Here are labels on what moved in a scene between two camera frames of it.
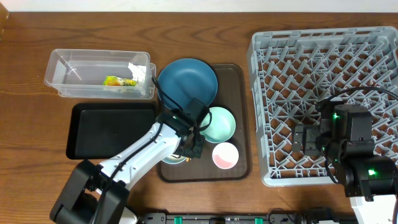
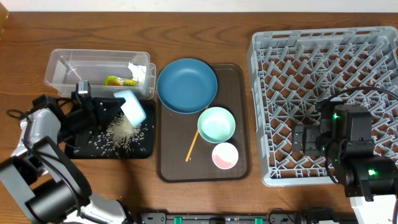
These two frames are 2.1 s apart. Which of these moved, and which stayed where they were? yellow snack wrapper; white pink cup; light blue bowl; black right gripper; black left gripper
Moved: light blue bowl; black left gripper
Stayed: yellow snack wrapper; white pink cup; black right gripper
